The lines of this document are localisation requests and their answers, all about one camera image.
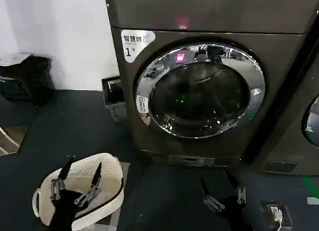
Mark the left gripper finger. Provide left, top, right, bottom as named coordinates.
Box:
left=50, top=156, right=73, bottom=201
left=74, top=162, right=103, bottom=207

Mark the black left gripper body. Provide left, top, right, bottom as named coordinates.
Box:
left=48, top=188, right=84, bottom=231

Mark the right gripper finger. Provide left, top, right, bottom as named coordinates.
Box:
left=225, top=171, right=248, bottom=205
left=200, top=177, right=226, bottom=212

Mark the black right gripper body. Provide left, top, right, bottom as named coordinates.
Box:
left=214, top=201, right=252, bottom=231

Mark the white perforated laundry basket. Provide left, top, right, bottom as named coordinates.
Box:
left=31, top=152, right=125, bottom=231

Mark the black floor socket box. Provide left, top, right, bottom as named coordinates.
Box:
left=260, top=199, right=293, bottom=229

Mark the green floor tape strip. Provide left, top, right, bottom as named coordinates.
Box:
left=303, top=175, right=319, bottom=199

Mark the grey dryer without number sticker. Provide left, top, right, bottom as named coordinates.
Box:
left=259, top=29, right=319, bottom=176

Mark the small dark grey basket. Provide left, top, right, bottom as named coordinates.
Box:
left=101, top=76, right=128, bottom=122

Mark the small white door sticker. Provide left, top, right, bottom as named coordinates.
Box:
left=136, top=95, right=151, bottom=118

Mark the round glass dryer door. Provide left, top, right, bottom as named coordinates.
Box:
left=135, top=42, right=266, bottom=139

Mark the black storage bin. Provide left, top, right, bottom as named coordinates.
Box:
left=0, top=55, right=55, bottom=108

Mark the white number sticker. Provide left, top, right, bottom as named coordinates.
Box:
left=121, top=29, right=157, bottom=64

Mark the grey dryer with number sticker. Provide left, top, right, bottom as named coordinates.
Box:
left=104, top=0, right=315, bottom=172

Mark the white plug with cable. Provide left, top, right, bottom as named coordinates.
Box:
left=269, top=206, right=284, bottom=231

